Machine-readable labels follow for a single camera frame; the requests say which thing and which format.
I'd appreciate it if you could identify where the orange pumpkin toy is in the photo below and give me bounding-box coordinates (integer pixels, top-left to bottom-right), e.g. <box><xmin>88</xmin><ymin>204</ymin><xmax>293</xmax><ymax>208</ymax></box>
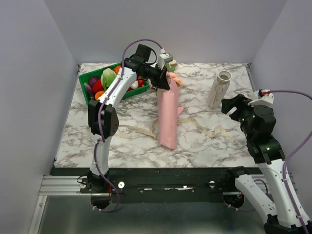
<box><xmin>114</xmin><ymin>65</ymin><xmax>121</xmax><ymax>74</ymax></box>

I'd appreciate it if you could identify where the white egg-shaped vegetable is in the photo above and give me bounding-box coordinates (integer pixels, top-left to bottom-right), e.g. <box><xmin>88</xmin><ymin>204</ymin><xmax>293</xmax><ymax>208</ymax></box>
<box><xmin>130</xmin><ymin>80</ymin><xmax>139</xmax><ymax>89</ymax></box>

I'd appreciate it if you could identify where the beige ribbon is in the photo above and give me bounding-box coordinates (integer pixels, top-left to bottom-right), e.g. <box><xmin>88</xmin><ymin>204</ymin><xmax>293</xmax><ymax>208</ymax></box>
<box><xmin>119</xmin><ymin>117</ymin><xmax>234</xmax><ymax>143</ymax></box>

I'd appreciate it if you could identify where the red chili pepper toy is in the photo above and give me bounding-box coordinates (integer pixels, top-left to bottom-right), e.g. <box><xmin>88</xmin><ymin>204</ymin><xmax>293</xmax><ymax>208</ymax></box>
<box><xmin>137</xmin><ymin>76</ymin><xmax>145</xmax><ymax>87</ymax></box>

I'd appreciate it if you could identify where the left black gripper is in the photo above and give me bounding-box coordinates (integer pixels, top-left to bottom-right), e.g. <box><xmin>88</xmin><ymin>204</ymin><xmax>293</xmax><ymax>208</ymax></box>
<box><xmin>140</xmin><ymin>63</ymin><xmax>170</xmax><ymax>90</ymax></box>

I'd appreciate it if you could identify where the purple cable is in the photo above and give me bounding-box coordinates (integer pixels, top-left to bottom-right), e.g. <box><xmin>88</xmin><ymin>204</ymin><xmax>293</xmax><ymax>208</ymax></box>
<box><xmin>94</xmin><ymin>39</ymin><xmax>166</xmax><ymax>213</ymax></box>
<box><xmin>268</xmin><ymin>90</ymin><xmax>312</xmax><ymax>234</ymax></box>

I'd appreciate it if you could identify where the green lettuce toy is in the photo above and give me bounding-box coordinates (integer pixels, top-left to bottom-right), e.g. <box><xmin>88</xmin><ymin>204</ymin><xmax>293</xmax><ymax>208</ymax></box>
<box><xmin>100</xmin><ymin>68</ymin><xmax>117</xmax><ymax>90</ymax></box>

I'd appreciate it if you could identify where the purple eggplant toy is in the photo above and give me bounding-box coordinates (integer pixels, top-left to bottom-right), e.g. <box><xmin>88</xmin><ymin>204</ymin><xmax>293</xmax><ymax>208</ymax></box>
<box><xmin>84</xmin><ymin>83</ymin><xmax>95</xmax><ymax>99</ymax></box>

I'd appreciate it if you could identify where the pink flower bouquet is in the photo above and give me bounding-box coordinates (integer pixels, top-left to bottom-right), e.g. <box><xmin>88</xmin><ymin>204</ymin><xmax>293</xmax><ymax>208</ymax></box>
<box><xmin>148</xmin><ymin>59</ymin><xmax>184</xmax><ymax>90</ymax></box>

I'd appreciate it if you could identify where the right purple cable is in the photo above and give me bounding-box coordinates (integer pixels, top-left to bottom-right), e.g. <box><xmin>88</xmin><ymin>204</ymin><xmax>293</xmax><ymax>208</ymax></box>
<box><xmin>268</xmin><ymin>90</ymin><xmax>312</xmax><ymax>234</ymax></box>

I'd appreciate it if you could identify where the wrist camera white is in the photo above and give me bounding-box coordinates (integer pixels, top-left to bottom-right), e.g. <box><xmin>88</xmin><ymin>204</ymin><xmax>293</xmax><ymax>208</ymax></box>
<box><xmin>157</xmin><ymin>53</ymin><xmax>173</xmax><ymax>70</ymax></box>
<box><xmin>248</xmin><ymin>89</ymin><xmax>274</xmax><ymax>107</ymax></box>

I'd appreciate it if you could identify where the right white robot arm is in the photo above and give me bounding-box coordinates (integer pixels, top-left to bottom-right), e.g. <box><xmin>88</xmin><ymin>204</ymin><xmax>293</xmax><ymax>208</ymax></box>
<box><xmin>221</xmin><ymin>90</ymin><xmax>312</xmax><ymax>234</ymax></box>

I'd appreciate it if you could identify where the orange tangerine toy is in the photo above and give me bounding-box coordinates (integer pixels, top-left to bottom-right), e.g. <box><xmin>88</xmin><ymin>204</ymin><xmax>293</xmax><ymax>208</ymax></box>
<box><xmin>95</xmin><ymin>90</ymin><xmax>105</xmax><ymax>100</ymax></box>

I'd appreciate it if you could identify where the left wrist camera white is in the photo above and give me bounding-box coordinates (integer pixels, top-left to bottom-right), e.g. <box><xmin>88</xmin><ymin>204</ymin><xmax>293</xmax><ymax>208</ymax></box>
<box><xmin>157</xmin><ymin>53</ymin><xmax>173</xmax><ymax>70</ymax></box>

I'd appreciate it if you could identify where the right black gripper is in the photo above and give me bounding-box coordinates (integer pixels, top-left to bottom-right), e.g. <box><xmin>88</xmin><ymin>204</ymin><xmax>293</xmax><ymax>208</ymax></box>
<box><xmin>221</xmin><ymin>93</ymin><xmax>258</xmax><ymax>140</ymax></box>

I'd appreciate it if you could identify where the aluminium frame rail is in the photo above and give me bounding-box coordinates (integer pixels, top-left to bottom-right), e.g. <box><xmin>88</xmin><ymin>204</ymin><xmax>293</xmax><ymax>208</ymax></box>
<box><xmin>28</xmin><ymin>175</ymin><xmax>93</xmax><ymax>234</ymax></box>

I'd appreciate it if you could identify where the red tomato toy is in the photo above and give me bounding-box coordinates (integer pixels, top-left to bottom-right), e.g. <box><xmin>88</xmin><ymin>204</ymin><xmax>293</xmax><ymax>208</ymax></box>
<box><xmin>92</xmin><ymin>79</ymin><xmax>104</xmax><ymax>94</ymax></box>

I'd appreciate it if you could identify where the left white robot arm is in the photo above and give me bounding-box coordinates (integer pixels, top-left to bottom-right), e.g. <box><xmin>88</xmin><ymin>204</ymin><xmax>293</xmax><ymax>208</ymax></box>
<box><xmin>88</xmin><ymin>44</ymin><xmax>173</xmax><ymax>193</ymax></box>

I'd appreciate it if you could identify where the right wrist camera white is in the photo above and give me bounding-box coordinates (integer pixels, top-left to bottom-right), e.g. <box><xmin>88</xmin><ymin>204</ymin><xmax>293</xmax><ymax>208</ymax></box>
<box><xmin>248</xmin><ymin>89</ymin><xmax>274</xmax><ymax>107</ymax></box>

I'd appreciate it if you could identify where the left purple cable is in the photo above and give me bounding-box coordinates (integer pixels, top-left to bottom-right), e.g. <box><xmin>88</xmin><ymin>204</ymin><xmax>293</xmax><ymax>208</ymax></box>
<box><xmin>94</xmin><ymin>39</ymin><xmax>166</xmax><ymax>213</ymax></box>

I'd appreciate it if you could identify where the green plastic tray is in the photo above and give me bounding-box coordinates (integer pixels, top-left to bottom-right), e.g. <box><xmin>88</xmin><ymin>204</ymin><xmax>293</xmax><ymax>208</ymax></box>
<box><xmin>78</xmin><ymin>63</ymin><xmax>150</xmax><ymax>105</ymax></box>

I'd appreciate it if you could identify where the pink wrapping paper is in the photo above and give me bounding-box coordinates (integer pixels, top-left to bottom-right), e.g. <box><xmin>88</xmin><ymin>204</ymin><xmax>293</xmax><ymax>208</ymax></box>
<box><xmin>157</xmin><ymin>79</ymin><xmax>184</xmax><ymax>150</ymax></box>

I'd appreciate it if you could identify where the purple onion toy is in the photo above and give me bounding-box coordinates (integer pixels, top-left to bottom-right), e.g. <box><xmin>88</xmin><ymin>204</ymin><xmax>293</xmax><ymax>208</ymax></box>
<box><xmin>88</xmin><ymin>76</ymin><xmax>99</xmax><ymax>88</ymax></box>

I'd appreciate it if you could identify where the white ceramic vase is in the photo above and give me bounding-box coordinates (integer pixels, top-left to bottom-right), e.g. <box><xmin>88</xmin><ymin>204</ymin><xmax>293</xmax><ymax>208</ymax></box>
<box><xmin>207</xmin><ymin>71</ymin><xmax>232</xmax><ymax>108</ymax></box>

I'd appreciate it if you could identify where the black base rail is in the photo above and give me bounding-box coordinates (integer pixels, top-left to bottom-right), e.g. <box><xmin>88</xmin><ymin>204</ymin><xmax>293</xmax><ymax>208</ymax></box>
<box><xmin>50</xmin><ymin>167</ymin><xmax>269</xmax><ymax>204</ymax></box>

